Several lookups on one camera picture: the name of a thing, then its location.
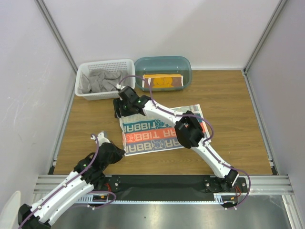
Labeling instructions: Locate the orange white lettered towel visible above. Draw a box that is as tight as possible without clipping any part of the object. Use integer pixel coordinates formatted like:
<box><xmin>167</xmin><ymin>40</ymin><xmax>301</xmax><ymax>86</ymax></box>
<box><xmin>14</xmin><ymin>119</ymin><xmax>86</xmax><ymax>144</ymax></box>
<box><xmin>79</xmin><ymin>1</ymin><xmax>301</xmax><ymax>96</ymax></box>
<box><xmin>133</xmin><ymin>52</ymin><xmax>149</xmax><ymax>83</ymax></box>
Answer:
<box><xmin>119</xmin><ymin>102</ymin><xmax>210</xmax><ymax>156</ymax></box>

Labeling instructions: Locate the yellow brown bear towel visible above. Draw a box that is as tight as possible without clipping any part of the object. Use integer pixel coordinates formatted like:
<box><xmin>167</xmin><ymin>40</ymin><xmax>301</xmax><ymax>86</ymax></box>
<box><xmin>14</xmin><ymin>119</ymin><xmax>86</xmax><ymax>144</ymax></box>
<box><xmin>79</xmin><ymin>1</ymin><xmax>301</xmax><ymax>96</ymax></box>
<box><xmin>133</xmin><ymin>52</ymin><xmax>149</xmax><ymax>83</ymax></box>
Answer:
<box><xmin>142</xmin><ymin>74</ymin><xmax>184</xmax><ymax>89</ymax></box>

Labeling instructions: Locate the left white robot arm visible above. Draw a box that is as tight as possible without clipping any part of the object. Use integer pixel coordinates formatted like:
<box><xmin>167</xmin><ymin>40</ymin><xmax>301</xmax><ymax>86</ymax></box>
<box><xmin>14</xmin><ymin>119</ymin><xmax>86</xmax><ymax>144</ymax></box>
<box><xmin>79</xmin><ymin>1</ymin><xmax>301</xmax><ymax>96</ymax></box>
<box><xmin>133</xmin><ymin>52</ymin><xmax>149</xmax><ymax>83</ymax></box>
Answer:
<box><xmin>18</xmin><ymin>142</ymin><xmax>125</xmax><ymax>229</ymax></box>

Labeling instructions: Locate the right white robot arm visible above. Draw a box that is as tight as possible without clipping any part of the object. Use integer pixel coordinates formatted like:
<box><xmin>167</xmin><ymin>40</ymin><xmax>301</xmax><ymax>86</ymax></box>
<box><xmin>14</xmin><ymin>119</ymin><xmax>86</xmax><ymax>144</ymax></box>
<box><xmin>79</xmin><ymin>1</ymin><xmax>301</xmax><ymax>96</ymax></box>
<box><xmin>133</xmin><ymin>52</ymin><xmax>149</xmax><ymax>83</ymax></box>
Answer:
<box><xmin>113</xmin><ymin>86</ymin><xmax>239</xmax><ymax>192</ymax></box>

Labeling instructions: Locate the grey folded towel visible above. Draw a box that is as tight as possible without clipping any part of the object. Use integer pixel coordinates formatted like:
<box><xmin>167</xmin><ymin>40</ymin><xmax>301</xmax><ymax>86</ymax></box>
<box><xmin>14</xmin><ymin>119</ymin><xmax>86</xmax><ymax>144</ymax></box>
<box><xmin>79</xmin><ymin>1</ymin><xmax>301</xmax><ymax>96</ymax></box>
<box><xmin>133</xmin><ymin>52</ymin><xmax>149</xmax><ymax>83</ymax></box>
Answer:
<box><xmin>81</xmin><ymin>70</ymin><xmax>128</xmax><ymax>94</ymax></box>

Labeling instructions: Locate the white plastic basket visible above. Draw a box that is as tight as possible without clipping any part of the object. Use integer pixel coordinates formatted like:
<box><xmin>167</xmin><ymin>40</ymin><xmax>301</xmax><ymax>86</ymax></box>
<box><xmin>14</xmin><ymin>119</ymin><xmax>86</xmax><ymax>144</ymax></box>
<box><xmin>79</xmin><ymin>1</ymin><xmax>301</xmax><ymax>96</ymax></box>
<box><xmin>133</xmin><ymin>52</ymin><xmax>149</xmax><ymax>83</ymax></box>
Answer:
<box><xmin>75</xmin><ymin>59</ymin><xmax>135</xmax><ymax>100</ymax></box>

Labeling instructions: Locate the teal plastic tub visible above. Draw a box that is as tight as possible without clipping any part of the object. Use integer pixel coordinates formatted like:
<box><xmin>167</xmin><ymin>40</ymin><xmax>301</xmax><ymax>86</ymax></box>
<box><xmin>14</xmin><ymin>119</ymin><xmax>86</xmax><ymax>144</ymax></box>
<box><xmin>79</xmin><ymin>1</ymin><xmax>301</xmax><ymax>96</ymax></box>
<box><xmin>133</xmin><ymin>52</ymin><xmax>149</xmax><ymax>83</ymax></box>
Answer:
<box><xmin>134</xmin><ymin>56</ymin><xmax>193</xmax><ymax>92</ymax></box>

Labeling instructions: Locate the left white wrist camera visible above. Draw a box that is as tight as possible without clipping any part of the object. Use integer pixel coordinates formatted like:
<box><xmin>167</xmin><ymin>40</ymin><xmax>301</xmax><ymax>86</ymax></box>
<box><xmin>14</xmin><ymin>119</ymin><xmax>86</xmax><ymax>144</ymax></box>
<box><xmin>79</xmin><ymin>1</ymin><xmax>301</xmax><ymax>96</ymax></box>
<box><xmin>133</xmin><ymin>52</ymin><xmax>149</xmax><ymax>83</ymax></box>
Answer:
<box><xmin>91</xmin><ymin>131</ymin><xmax>110</xmax><ymax>146</ymax></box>

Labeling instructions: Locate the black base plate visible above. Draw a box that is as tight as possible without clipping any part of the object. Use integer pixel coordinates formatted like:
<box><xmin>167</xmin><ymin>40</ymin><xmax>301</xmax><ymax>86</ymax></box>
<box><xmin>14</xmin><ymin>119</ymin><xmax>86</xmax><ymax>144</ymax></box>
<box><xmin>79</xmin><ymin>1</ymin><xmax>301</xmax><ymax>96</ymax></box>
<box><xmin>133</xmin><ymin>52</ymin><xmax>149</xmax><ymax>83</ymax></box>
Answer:
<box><xmin>100</xmin><ymin>175</ymin><xmax>248</xmax><ymax>202</ymax></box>

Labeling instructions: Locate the aluminium frame rail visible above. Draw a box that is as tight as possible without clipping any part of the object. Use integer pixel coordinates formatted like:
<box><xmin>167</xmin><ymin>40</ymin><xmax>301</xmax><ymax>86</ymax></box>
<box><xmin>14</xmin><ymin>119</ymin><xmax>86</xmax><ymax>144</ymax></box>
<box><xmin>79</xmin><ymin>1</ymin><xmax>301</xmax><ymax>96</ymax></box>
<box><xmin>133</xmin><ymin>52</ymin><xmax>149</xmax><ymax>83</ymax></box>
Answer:
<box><xmin>34</xmin><ymin>175</ymin><xmax>294</xmax><ymax>208</ymax></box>

